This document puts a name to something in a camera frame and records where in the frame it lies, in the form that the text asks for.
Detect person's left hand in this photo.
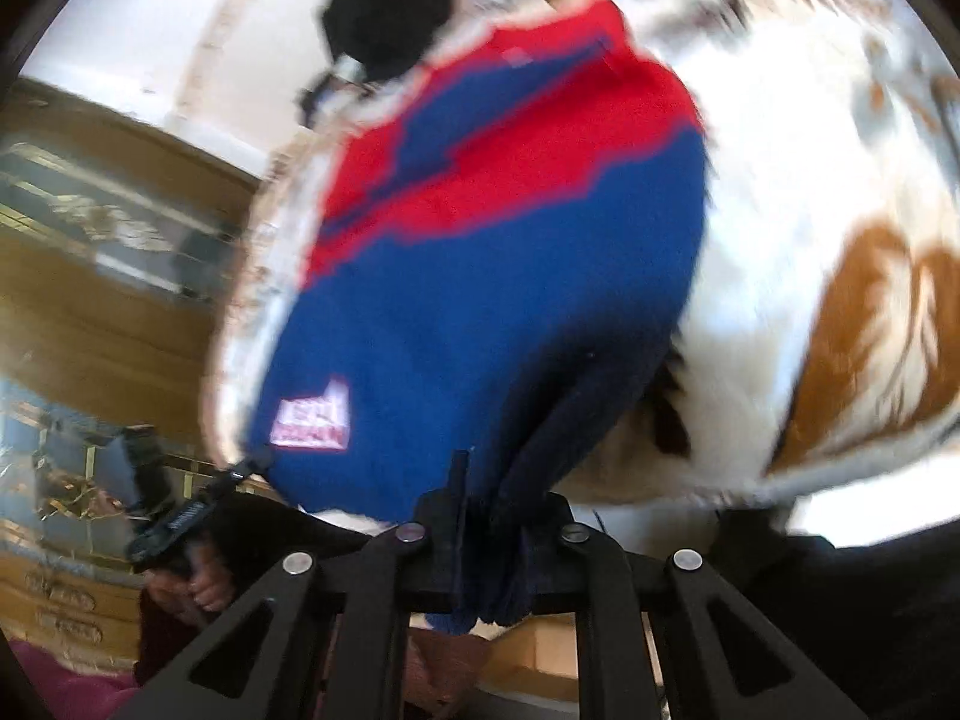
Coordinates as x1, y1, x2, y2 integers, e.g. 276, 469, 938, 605
146, 536, 235, 627

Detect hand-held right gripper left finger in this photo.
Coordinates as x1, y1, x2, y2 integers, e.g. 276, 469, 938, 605
97, 450, 473, 720

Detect leaf printed plush blanket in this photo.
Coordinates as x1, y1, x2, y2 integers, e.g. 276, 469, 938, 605
202, 0, 960, 548

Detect red and blue knit sweater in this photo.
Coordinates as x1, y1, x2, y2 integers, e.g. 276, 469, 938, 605
251, 0, 710, 635

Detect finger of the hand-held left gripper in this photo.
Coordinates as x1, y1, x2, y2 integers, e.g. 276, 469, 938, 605
214, 450, 272, 500

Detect wooden cabinet with gilded panels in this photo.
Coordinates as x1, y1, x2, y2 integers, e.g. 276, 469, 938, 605
0, 79, 263, 683

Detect pink cloth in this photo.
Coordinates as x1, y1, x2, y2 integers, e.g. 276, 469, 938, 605
11, 634, 143, 720

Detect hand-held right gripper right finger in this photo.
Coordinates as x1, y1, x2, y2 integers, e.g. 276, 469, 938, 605
523, 492, 871, 720

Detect black cloth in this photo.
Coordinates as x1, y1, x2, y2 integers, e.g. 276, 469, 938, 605
300, 0, 458, 128

